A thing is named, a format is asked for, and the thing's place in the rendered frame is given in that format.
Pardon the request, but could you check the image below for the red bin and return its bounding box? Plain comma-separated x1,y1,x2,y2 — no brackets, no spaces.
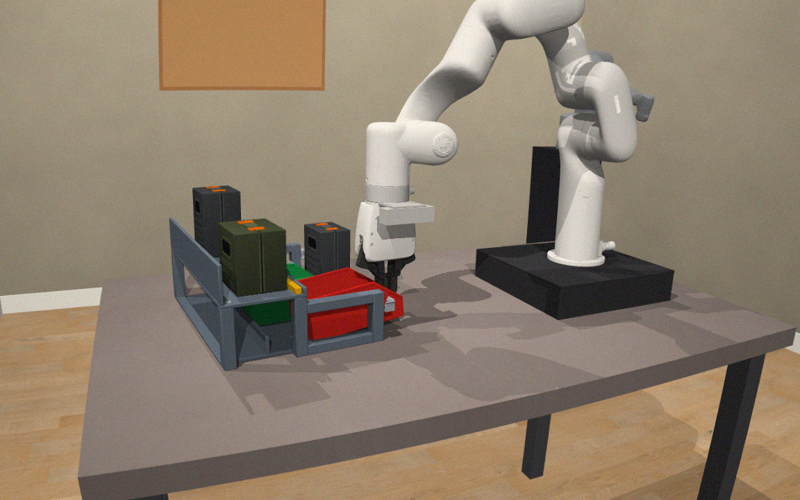
298,267,404,340

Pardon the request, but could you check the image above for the yellow flat bar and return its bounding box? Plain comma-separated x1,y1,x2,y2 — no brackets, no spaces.
287,277,302,294

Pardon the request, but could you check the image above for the olive green case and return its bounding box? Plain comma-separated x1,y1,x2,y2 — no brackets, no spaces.
218,218,287,297

